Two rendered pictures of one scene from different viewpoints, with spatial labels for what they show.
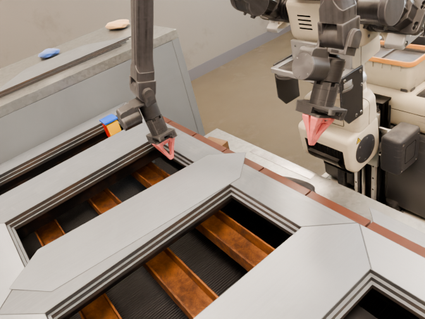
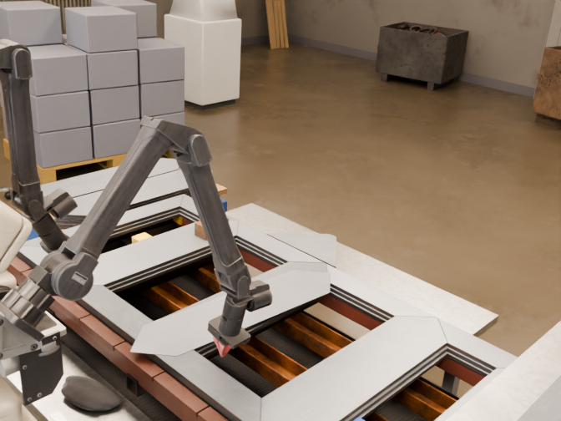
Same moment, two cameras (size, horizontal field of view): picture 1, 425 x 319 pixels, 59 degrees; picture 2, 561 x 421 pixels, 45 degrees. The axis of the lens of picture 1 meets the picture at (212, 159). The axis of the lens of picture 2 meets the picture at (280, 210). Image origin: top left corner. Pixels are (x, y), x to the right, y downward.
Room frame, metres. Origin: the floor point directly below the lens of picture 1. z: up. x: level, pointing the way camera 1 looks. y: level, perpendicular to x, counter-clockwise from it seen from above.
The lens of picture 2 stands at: (2.51, -0.19, 1.94)
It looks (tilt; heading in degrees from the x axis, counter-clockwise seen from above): 24 degrees down; 162
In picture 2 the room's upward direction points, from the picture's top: 3 degrees clockwise
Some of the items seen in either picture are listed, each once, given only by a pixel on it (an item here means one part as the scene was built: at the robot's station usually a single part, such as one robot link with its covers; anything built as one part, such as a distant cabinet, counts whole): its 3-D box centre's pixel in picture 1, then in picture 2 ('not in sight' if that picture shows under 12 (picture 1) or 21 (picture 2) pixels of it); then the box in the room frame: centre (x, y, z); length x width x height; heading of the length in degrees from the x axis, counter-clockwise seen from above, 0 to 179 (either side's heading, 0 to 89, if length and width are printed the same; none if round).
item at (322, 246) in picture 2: not in sight; (307, 242); (0.31, 0.62, 0.77); 0.45 x 0.20 x 0.04; 29
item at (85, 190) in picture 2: not in sight; (126, 190); (-0.21, -0.02, 0.82); 0.80 x 0.40 x 0.06; 119
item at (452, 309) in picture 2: not in sight; (336, 265); (0.44, 0.70, 0.73); 1.20 x 0.26 x 0.03; 29
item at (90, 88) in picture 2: not in sight; (93, 85); (-2.94, -0.08, 0.61); 1.22 x 0.82 x 1.21; 113
